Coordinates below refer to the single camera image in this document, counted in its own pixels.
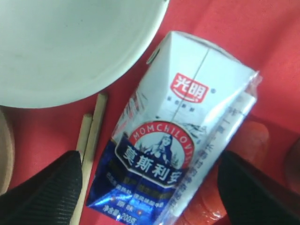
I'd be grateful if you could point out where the right wooden chopstick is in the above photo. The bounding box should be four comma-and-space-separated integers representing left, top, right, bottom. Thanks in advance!
75, 93, 109, 225

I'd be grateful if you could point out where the blue white milk carton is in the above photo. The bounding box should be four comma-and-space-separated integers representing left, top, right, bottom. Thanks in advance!
86, 31, 259, 225

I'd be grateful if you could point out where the white ceramic floral bowl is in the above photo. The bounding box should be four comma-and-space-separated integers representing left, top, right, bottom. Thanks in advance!
0, 0, 169, 108

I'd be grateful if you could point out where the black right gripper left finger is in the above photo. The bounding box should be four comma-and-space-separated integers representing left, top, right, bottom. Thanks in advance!
0, 150, 83, 225

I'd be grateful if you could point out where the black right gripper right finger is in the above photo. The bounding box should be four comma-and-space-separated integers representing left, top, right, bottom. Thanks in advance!
217, 151, 300, 225

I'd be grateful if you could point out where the brown wooden plate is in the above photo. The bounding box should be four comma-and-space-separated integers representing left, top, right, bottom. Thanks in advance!
0, 110, 15, 195

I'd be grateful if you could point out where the stainless steel cup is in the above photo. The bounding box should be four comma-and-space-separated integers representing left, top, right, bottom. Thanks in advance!
285, 140, 300, 193

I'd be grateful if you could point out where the red tablecloth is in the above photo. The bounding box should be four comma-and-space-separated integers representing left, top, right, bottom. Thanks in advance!
0, 0, 300, 225

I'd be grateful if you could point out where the red grilled sausage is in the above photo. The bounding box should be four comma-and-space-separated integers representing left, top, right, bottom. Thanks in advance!
176, 121, 270, 225

